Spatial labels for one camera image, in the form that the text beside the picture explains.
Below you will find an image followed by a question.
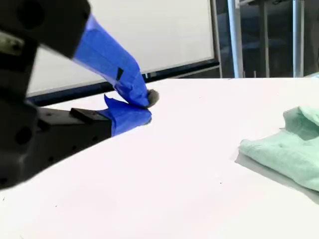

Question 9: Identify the white board with dark frame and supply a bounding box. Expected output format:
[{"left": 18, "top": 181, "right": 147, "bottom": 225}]
[{"left": 26, "top": 0, "right": 220, "bottom": 107}]

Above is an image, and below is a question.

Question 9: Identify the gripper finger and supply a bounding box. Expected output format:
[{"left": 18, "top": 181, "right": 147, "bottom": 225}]
[
  {"left": 37, "top": 94, "right": 153, "bottom": 165},
  {"left": 0, "top": 0, "right": 160, "bottom": 109}
]

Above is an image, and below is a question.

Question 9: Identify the metal pole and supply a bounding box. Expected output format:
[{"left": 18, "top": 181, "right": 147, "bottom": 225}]
[
  {"left": 292, "top": 0, "right": 305, "bottom": 78},
  {"left": 227, "top": 0, "right": 244, "bottom": 78}
]

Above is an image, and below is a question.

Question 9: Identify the pale green t-shirt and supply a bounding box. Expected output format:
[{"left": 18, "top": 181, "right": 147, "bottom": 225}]
[{"left": 238, "top": 105, "right": 319, "bottom": 192}]

